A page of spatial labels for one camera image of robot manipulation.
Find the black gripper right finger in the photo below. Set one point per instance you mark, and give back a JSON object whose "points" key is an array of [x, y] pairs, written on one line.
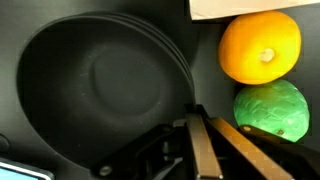
{"points": [[246, 156]]}

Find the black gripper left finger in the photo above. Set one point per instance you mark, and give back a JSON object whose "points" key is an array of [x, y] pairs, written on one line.
{"points": [[200, 146]]}

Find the green toy apple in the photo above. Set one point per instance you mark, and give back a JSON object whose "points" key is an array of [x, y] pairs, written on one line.
{"points": [[271, 108]]}

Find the toy orange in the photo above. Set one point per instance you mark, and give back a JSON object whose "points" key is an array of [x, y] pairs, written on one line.
{"points": [[260, 46]]}

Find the wooden block board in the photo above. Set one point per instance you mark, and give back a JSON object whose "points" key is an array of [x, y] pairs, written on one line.
{"points": [[250, 6]]}

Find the white framed tablet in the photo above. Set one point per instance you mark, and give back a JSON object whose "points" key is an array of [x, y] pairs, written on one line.
{"points": [[20, 171]]}

